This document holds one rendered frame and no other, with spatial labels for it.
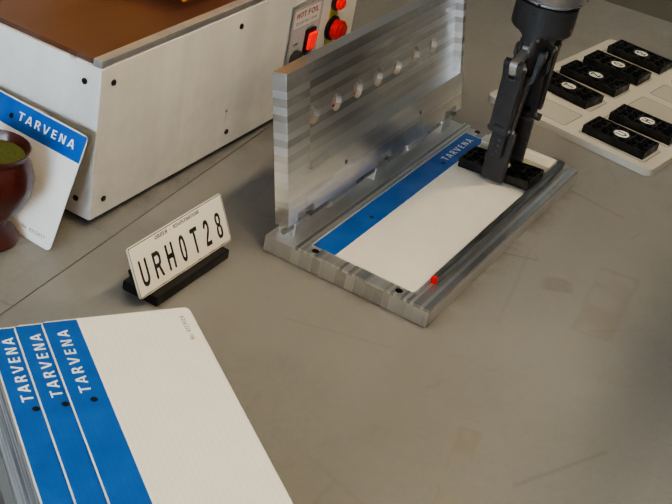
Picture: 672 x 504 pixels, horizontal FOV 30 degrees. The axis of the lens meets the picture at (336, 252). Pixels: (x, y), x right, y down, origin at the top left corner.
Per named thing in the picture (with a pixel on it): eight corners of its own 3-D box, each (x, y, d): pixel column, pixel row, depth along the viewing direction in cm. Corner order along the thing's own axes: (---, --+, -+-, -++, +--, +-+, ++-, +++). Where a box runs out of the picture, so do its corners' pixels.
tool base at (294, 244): (425, 328, 132) (432, 300, 130) (262, 249, 139) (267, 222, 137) (573, 184, 166) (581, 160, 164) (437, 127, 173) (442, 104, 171)
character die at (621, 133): (642, 160, 174) (644, 152, 173) (581, 131, 178) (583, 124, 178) (657, 150, 177) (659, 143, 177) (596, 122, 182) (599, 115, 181)
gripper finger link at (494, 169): (517, 133, 154) (515, 135, 153) (503, 182, 158) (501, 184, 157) (496, 124, 155) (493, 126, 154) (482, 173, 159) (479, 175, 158)
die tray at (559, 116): (647, 177, 172) (650, 171, 171) (485, 100, 184) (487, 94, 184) (756, 106, 201) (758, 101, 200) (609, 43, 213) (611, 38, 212)
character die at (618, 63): (636, 86, 196) (639, 79, 196) (582, 62, 200) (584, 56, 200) (649, 79, 200) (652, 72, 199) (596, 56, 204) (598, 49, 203)
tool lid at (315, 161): (286, 74, 128) (271, 71, 129) (289, 240, 137) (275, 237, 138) (467, -20, 162) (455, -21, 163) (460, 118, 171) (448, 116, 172)
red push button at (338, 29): (334, 46, 167) (338, 23, 166) (322, 42, 168) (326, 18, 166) (347, 40, 170) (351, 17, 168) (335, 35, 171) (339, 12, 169)
